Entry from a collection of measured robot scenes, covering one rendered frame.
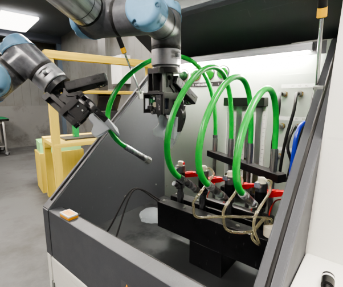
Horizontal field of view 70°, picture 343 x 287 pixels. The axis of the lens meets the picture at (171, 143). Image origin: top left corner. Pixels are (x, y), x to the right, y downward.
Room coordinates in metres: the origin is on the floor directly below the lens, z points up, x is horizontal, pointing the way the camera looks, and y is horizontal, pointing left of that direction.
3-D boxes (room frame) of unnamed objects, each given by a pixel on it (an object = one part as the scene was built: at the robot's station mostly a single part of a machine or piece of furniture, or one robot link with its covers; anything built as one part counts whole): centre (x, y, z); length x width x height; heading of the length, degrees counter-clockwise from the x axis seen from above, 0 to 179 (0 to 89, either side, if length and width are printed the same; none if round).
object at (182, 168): (0.70, -0.02, 0.98); 0.05 x 0.03 x 0.21; 140
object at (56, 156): (3.49, 1.12, 0.89); 1.37 x 1.22 x 1.79; 130
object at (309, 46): (0.91, -0.20, 1.43); 0.54 x 0.03 x 0.02; 50
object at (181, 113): (0.66, -0.01, 1.24); 0.05 x 0.02 x 0.09; 50
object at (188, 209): (0.63, -0.12, 0.91); 0.34 x 0.10 x 0.15; 50
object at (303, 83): (0.75, -0.38, 1.20); 0.13 x 0.03 x 0.31; 50
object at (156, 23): (0.57, 0.06, 1.46); 0.11 x 0.11 x 0.08; 74
